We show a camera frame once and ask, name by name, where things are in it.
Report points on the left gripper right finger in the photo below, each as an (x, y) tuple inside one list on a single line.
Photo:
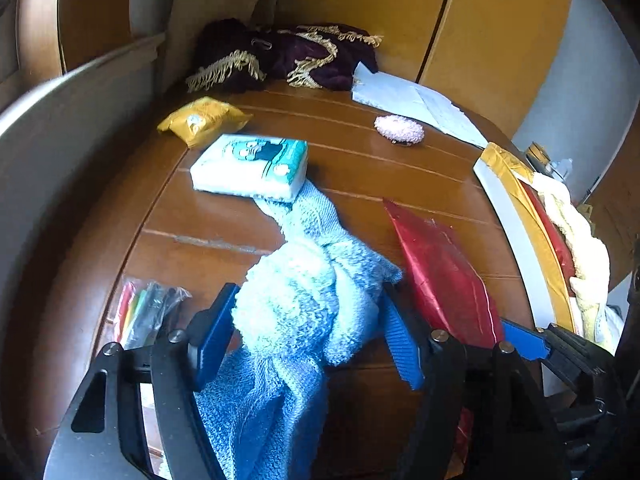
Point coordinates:
[(513, 433)]

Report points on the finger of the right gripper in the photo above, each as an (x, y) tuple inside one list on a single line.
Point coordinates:
[(550, 349)]

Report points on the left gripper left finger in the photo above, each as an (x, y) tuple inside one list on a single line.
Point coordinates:
[(129, 396)]

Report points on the yellow towel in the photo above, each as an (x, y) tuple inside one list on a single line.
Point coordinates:
[(600, 323)]

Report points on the blue towel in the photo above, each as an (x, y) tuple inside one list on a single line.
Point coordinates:
[(309, 305)]

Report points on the cartoon tissue pack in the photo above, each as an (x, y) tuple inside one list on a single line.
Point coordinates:
[(252, 166)]

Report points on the red plastic bag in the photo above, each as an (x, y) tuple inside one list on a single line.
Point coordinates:
[(445, 290)]

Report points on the bag of coloured pens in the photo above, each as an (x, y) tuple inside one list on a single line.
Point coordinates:
[(145, 309)]

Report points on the white tray yellow tape rim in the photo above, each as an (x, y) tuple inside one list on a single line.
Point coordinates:
[(539, 248)]

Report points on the clear plastic bottle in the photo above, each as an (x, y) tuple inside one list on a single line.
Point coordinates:
[(560, 169)]

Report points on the yellow lidded container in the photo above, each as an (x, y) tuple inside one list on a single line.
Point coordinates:
[(537, 152)]

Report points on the pink fuzzy ball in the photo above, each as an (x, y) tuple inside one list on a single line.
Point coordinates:
[(399, 130)]

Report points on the white paper sheets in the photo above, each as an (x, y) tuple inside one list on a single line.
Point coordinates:
[(401, 97)]

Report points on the yellow snack packet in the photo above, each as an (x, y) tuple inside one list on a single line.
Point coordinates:
[(199, 123)]

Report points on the yellow wooden wardrobe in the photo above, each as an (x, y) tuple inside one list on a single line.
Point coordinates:
[(490, 56)]

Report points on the purple velvet cloth gold fringe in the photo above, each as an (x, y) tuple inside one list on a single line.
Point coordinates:
[(232, 57)]

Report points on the beige curtain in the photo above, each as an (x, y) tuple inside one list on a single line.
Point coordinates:
[(186, 20)]

